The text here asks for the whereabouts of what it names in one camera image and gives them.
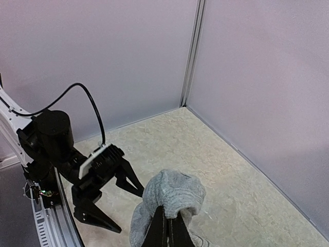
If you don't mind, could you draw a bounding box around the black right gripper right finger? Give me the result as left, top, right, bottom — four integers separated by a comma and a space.
168, 213, 195, 247

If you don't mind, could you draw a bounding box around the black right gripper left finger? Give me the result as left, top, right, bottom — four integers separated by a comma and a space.
143, 206, 165, 247

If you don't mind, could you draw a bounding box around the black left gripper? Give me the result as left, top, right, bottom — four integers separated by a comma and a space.
59, 146, 144, 233

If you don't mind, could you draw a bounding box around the grey tank top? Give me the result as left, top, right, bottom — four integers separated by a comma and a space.
130, 169, 213, 246

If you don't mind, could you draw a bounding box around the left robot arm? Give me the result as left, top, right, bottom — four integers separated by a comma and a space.
1, 91, 144, 233

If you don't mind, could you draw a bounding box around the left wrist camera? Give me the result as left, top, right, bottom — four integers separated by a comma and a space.
78, 144, 124, 180

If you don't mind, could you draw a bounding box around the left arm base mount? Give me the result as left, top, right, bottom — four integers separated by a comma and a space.
23, 179, 62, 208

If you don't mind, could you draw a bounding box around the aluminium front rail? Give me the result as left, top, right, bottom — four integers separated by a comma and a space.
30, 172, 84, 247

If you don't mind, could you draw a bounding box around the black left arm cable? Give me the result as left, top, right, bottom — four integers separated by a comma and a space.
10, 82, 107, 149

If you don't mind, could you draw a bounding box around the left aluminium corner post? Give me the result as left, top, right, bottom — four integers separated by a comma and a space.
179, 0, 207, 108

